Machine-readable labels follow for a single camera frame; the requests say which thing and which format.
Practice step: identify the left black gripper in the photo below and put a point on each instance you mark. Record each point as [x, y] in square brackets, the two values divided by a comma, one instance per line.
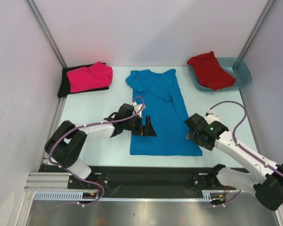
[146, 130]

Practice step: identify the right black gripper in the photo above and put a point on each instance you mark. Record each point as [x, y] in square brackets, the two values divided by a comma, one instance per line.
[189, 136]

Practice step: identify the blue t shirt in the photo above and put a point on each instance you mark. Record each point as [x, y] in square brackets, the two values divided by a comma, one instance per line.
[165, 105]

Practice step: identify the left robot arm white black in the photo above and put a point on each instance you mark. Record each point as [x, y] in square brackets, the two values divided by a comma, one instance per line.
[65, 145]

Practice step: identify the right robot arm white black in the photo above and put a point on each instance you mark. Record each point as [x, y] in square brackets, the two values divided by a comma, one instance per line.
[270, 193]

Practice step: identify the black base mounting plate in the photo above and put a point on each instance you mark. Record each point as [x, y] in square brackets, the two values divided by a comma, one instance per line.
[151, 192]

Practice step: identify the red t shirt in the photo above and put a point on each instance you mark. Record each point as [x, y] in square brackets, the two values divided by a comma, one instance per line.
[209, 72]

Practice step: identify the pink folded t shirt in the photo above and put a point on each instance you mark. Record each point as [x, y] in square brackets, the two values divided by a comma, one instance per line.
[89, 78]

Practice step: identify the teal plastic basin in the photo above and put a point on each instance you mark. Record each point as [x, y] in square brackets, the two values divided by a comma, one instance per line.
[238, 70]

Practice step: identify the black folded t shirt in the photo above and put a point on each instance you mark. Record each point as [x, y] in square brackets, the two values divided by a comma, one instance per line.
[64, 89]

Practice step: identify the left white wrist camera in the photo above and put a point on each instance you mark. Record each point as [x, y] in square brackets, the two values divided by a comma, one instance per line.
[138, 108]

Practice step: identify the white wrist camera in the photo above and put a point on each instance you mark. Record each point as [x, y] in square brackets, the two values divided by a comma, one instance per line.
[138, 108]
[211, 117]

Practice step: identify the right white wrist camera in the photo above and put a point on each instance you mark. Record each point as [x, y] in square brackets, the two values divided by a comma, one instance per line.
[211, 117]

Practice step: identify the white slotted cable duct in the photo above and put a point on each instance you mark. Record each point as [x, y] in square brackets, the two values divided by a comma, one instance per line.
[91, 196]

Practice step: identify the right aluminium corner post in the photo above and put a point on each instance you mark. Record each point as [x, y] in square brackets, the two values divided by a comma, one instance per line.
[255, 30]

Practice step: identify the aluminium corner post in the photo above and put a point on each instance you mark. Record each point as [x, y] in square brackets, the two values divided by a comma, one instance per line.
[46, 32]
[255, 30]

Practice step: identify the left aluminium corner post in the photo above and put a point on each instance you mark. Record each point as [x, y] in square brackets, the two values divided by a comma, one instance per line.
[46, 32]

